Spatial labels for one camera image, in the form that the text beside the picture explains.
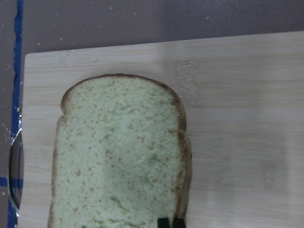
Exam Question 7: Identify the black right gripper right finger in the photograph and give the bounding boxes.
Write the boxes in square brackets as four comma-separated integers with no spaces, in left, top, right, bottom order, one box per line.
[172,217,186,228]

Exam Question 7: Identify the metal cutting board handle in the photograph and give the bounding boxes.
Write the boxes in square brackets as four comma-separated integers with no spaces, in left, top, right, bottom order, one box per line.
[8,114,23,218]

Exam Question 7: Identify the wooden cutting board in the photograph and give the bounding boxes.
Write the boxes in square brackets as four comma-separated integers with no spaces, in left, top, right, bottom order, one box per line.
[18,32,304,228]

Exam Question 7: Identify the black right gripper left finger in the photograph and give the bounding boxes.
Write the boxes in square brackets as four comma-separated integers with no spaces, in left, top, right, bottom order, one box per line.
[157,218,170,228]

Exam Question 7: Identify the bread slice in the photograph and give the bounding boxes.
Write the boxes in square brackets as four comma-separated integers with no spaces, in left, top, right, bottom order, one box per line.
[47,74,192,228]

